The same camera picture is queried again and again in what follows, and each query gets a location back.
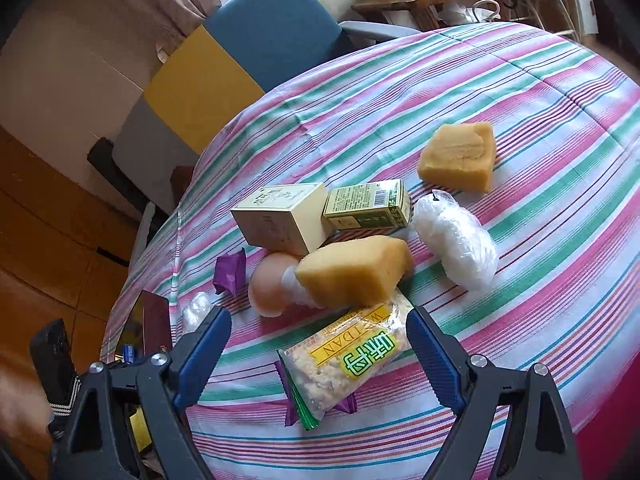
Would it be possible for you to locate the purple snack packet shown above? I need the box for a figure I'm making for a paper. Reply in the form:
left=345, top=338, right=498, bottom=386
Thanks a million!
left=274, top=360, right=358, bottom=430
left=213, top=248, right=246, bottom=297

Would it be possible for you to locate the white plastic-wrapped bundle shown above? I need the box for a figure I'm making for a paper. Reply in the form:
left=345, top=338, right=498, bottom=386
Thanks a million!
left=412, top=190, right=499, bottom=290

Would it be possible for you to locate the pink round bottle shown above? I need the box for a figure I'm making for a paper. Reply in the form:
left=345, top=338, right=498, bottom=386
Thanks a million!
left=248, top=252, right=320, bottom=318

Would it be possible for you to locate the yellow green snack packet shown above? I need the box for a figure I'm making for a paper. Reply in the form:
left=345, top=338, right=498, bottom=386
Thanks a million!
left=278, top=289, right=413, bottom=420

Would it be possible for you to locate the yellow sponge block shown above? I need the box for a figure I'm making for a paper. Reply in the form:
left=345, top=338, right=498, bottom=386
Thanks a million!
left=294, top=235, right=413, bottom=309

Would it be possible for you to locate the green printed small box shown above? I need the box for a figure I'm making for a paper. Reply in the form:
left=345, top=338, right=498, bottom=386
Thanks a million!
left=323, top=179, right=411, bottom=231

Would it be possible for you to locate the cream cardboard box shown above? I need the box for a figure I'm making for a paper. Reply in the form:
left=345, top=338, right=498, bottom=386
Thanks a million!
left=231, top=183, right=334, bottom=256

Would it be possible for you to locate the worn yellow sponge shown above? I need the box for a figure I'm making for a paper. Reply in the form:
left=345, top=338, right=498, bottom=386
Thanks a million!
left=416, top=122, right=497, bottom=193

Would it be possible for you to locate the red blanket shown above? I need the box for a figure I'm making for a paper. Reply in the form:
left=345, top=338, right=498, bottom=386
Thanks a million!
left=577, top=358, right=640, bottom=480

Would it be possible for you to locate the small clear plastic bag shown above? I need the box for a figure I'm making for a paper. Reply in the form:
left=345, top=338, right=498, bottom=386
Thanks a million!
left=182, top=292, right=213, bottom=333

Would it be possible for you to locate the striped bed sheet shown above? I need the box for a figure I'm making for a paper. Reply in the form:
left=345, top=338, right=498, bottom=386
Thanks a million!
left=102, top=23, right=639, bottom=479

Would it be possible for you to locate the multicolour upholstered chair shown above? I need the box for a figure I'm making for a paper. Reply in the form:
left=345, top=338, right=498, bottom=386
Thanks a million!
left=87, top=0, right=414, bottom=214

